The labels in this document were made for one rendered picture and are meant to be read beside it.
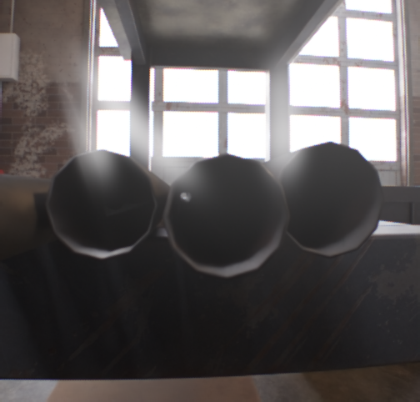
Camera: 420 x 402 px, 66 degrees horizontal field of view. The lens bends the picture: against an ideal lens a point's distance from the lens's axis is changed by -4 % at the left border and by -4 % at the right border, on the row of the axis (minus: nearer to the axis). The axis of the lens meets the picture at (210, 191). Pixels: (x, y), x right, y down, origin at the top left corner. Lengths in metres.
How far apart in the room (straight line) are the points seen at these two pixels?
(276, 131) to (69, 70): 2.64
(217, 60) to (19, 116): 2.60
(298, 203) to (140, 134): 1.23
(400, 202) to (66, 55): 3.50
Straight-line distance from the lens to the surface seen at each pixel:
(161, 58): 1.47
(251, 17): 1.27
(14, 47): 3.83
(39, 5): 4.06
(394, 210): 0.50
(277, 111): 1.43
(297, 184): 0.16
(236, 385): 0.36
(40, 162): 3.57
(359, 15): 4.37
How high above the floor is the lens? 0.23
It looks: 1 degrees up
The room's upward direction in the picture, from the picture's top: straight up
